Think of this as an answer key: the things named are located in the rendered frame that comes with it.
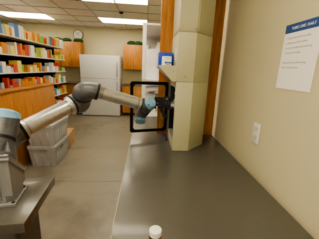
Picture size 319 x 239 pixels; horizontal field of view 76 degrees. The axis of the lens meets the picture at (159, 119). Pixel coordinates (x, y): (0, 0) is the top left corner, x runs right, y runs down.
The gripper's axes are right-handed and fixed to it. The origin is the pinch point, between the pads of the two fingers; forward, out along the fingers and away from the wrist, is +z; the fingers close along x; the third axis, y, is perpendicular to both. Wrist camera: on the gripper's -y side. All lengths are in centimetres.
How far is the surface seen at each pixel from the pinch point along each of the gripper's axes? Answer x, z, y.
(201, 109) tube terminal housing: -3.8, 14.2, -0.5
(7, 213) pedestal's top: -76, -77, -28
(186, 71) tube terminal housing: -14.1, -0.6, 25.6
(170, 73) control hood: -14.0, -10.7, 23.8
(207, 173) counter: -45, 9, -28
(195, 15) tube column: -13, 3, 58
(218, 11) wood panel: 23, 28, 71
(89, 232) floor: 15, -76, -122
